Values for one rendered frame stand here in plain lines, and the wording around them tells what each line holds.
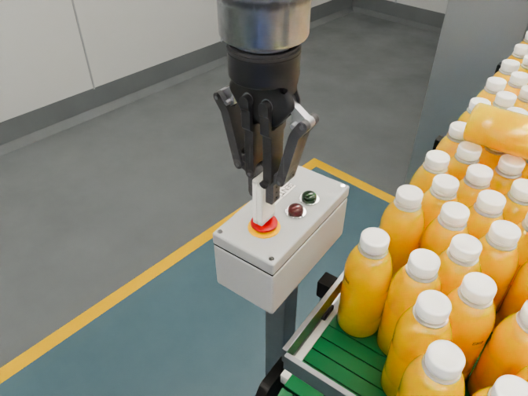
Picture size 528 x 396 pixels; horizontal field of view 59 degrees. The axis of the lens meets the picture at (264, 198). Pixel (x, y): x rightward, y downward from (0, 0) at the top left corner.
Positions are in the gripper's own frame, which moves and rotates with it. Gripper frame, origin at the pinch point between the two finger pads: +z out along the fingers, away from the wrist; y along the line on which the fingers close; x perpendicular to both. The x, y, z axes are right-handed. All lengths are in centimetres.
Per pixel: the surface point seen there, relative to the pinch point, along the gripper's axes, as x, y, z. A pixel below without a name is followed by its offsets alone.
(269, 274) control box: 4.8, -4.4, 7.2
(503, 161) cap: -37.2, -21.7, 6.3
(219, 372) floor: -26, 38, 115
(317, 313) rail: -0.8, -9.0, 17.6
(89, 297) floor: -20, 103, 115
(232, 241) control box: 4.6, 1.7, 5.1
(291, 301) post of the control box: -5.1, -2.0, 24.4
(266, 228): 0.9, -1.1, 3.9
